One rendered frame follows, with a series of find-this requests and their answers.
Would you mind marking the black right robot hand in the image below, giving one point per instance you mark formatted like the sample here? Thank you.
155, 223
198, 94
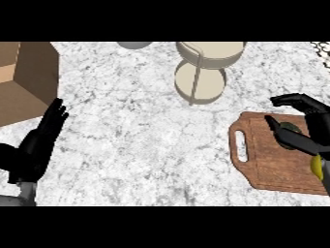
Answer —
321, 122

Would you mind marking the brown wooden cutting board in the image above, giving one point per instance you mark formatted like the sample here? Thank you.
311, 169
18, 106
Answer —
276, 155

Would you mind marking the grey round object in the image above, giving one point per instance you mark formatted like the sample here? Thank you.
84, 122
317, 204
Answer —
133, 44

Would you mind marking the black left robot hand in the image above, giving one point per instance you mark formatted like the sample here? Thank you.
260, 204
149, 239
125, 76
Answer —
36, 145

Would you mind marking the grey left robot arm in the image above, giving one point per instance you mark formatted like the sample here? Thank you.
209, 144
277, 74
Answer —
15, 195

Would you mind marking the beige tiered basket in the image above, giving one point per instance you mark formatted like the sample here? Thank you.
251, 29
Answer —
205, 69

